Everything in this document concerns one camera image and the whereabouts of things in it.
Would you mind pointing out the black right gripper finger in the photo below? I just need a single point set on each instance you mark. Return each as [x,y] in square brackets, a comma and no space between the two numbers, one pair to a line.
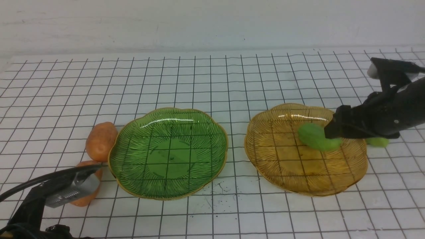
[348,122]

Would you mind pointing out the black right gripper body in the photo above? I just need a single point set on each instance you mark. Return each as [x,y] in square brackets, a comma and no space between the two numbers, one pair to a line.
[394,110]

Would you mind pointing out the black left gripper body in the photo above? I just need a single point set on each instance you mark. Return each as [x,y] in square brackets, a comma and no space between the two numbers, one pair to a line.
[26,222]

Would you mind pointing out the green cucumber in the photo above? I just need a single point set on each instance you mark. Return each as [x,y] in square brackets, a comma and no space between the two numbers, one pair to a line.
[313,136]
[377,142]

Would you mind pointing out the brown potato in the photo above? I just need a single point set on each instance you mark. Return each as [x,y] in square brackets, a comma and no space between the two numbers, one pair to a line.
[100,141]
[85,201]

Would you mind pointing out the amber glass plate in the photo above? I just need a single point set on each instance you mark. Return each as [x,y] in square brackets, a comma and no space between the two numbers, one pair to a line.
[273,146]

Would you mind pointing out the white grid table mat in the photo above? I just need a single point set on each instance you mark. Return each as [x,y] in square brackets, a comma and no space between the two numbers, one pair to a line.
[49,105]

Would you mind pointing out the green glass plate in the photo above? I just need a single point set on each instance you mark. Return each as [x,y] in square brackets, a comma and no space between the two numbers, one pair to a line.
[168,154]

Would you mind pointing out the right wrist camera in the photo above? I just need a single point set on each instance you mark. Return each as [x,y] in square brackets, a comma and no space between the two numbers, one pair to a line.
[392,72]

